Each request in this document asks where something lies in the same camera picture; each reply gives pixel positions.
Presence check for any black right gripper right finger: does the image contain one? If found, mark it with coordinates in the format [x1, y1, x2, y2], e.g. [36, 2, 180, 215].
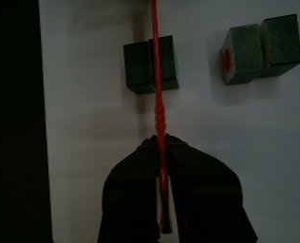
[164, 133, 260, 243]

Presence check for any dark green toy sushi piece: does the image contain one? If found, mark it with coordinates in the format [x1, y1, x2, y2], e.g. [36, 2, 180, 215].
[148, 34, 181, 92]
[123, 40, 157, 95]
[260, 13, 300, 79]

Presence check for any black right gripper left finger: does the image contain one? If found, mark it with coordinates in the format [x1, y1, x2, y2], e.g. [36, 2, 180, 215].
[97, 135, 163, 243]

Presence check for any red plastic toy knife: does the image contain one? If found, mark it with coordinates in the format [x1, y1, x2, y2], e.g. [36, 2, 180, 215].
[149, 0, 175, 234]

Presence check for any white cutting board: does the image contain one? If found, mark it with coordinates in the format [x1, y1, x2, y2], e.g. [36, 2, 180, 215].
[38, 0, 300, 243]

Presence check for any toy sushi piece red centre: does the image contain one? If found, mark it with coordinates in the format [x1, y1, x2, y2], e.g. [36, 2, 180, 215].
[220, 23, 271, 86]

